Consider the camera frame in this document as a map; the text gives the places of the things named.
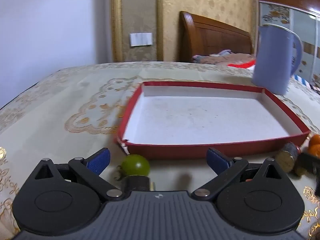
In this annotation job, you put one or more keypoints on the blue plastic kettle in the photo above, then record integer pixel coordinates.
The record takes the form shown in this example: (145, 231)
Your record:
(272, 60)

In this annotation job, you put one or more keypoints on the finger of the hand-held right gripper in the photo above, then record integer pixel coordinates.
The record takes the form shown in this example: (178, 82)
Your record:
(311, 163)

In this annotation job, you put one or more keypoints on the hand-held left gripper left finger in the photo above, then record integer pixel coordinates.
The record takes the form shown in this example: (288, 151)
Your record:
(98, 161)

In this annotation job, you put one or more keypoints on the red cardboard box tray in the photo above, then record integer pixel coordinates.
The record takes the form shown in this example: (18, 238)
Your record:
(200, 120)

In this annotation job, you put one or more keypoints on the brown striped blanket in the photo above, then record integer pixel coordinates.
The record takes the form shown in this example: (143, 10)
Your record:
(220, 58)

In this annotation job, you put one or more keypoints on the wardrobe with floral glass doors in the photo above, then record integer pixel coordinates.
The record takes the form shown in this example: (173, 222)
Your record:
(295, 7)

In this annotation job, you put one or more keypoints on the blue white striped cloth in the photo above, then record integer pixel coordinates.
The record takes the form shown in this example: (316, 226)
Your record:
(301, 79)

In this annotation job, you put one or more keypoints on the wooden bed headboard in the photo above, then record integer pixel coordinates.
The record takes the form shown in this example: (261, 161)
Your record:
(212, 37)

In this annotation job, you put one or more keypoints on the small orange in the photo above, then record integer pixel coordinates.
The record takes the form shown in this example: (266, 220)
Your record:
(314, 151)
(316, 139)

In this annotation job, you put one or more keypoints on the green tomato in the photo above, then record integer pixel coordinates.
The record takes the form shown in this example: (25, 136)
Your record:
(136, 165)

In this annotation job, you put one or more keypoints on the gold wall panel frame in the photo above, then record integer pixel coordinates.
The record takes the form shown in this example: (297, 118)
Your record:
(117, 20)

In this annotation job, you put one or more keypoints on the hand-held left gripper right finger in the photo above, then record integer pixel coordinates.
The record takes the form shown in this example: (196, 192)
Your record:
(217, 161)

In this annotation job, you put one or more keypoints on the dark sugarcane piece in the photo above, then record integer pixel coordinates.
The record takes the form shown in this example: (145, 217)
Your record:
(136, 183)
(286, 156)

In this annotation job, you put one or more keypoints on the white wall light switch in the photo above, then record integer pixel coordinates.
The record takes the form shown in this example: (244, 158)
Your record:
(141, 39)

